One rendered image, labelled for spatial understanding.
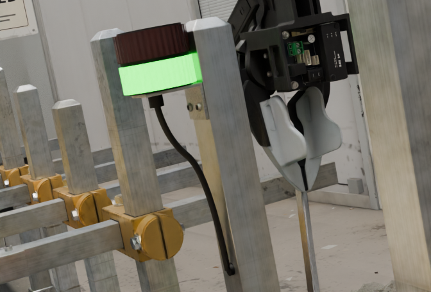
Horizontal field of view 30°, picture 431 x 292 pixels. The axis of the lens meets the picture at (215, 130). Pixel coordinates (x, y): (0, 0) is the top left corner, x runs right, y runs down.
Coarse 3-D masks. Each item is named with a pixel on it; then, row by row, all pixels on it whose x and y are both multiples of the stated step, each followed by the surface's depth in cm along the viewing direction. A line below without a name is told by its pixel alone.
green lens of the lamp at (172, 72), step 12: (168, 60) 62; (180, 60) 63; (192, 60) 65; (120, 72) 64; (132, 72) 63; (144, 72) 62; (156, 72) 62; (168, 72) 62; (180, 72) 63; (192, 72) 64; (132, 84) 63; (144, 84) 62; (156, 84) 62; (168, 84) 62; (180, 84) 63
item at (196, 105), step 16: (128, 32) 62; (128, 64) 63; (144, 96) 63; (160, 96) 65; (192, 96) 67; (160, 112) 65; (192, 112) 67; (176, 144) 66; (192, 160) 66; (208, 192) 67; (224, 256) 67
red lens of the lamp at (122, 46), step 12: (180, 24) 63; (120, 36) 63; (132, 36) 62; (144, 36) 62; (156, 36) 62; (168, 36) 62; (180, 36) 63; (120, 48) 63; (132, 48) 62; (144, 48) 62; (156, 48) 62; (168, 48) 62; (180, 48) 63; (120, 60) 63; (132, 60) 62
